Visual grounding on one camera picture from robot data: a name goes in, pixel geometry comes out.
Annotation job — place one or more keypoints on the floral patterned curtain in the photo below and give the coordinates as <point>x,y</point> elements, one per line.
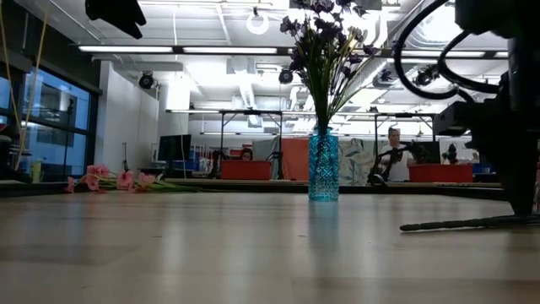
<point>358,160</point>

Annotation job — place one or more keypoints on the white sign board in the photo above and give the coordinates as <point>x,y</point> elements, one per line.
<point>466,148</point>

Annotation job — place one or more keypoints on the black ceiling spotlight cluster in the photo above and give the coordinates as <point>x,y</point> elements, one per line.
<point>424,77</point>

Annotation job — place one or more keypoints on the black framed window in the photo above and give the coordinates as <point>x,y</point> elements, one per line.
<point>55,101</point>

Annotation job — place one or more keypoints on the long ceiling light tube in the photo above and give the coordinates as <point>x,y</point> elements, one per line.
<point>501,54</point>
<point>230,50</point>
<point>422,54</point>
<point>126,49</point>

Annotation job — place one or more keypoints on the black tripod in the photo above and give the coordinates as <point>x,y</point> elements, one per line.
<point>125,166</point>

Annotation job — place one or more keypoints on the red plastic bin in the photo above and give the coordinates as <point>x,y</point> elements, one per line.
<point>439,173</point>
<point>244,169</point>

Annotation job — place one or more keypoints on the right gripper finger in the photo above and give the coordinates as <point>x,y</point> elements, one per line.
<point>508,169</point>
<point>530,177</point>

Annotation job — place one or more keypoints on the black computer monitor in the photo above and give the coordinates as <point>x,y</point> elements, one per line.
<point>174,148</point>

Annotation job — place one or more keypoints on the grey cloth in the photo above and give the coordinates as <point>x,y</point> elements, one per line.
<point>266,145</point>

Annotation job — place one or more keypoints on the blue textured glass vase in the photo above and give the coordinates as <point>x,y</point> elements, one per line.
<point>323,169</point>

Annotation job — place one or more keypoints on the black metal gantry frame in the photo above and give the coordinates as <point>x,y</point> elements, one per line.
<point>405,114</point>
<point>253,112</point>

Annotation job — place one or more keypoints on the round black ceiling speaker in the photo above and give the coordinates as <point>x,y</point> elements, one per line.
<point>285,76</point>
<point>146,80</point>

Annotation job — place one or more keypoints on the pale green cup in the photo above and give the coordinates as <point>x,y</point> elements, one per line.
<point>36,171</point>

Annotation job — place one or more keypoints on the orange cloth panel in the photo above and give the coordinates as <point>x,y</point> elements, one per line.
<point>295,158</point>

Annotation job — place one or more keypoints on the person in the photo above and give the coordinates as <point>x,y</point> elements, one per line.
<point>246,154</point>
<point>394,136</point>

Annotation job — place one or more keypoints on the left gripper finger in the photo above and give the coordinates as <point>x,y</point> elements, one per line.
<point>137,30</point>

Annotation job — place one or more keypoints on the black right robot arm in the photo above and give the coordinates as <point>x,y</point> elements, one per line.
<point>485,17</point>

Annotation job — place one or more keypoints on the black background robot arm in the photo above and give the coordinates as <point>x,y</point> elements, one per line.
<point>394,157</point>

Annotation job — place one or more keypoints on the silver ventilation duct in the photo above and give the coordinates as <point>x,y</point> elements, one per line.
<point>426,29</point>

